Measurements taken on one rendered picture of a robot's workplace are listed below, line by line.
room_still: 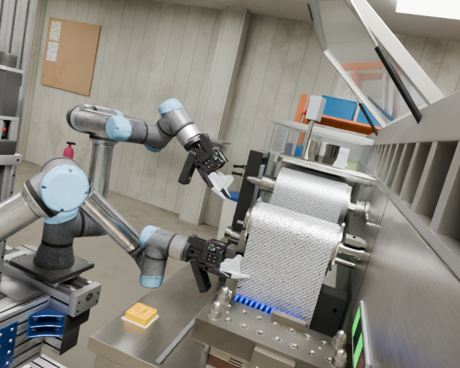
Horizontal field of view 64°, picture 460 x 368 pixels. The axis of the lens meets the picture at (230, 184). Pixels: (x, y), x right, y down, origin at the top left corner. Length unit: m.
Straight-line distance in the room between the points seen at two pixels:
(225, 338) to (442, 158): 0.65
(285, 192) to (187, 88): 4.33
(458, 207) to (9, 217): 0.95
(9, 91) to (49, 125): 5.67
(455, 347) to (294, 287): 0.78
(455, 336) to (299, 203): 0.97
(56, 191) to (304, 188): 0.77
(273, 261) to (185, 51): 4.75
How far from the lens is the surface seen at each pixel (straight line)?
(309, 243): 1.07
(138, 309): 1.20
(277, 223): 1.08
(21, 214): 1.07
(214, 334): 1.01
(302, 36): 5.11
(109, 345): 1.09
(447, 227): 0.54
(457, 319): 0.39
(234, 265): 1.12
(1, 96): 1.38
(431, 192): 0.68
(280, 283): 1.12
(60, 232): 1.57
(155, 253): 1.19
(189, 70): 5.54
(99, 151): 1.59
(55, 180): 1.02
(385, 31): 0.93
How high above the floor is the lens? 1.54
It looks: 10 degrees down
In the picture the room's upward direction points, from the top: 14 degrees clockwise
